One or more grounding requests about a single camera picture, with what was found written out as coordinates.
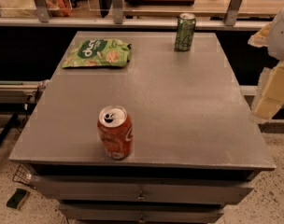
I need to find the metal shelf rail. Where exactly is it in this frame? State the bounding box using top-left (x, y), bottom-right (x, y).
top-left (0, 17), bottom-right (268, 31)

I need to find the grey drawer cabinet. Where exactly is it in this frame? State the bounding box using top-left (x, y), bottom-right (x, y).
top-left (10, 32), bottom-right (275, 210)

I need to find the wire basket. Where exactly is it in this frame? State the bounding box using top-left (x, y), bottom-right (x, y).
top-left (12, 164), bottom-right (34, 189)

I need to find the green yellow sponge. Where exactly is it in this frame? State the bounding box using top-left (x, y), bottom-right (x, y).
top-left (7, 188), bottom-right (29, 210)

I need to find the green soda can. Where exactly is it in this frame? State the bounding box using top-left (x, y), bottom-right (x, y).
top-left (175, 13), bottom-right (196, 51)

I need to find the grey drawer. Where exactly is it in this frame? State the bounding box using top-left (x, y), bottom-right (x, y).
top-left (59, 203), bottom-right (223, 224)
top-left (30, 175), bottom-right (253, 205)

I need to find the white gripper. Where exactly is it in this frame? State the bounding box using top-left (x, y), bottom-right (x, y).
top-left (248, 8), bottom-right (284, 124)

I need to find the red coke can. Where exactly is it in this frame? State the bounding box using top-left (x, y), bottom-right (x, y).
top-left (97, 105), bottom-right (133, 160)

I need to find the green chip bag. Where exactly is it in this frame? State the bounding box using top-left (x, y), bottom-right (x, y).
top-left (62, 38), bottom-right (132, 68)

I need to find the upper grey drawer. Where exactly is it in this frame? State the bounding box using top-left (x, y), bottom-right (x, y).
top-left (30, 175), bottom-right (253, 205)

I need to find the lower grey drawer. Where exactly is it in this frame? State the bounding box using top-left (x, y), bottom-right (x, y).
top-left (59, 203), bottom-right (223, 224)

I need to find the orange snack bag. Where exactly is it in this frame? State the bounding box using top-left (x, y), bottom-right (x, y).
top-left (45, 0), bottom-right (71, 17)

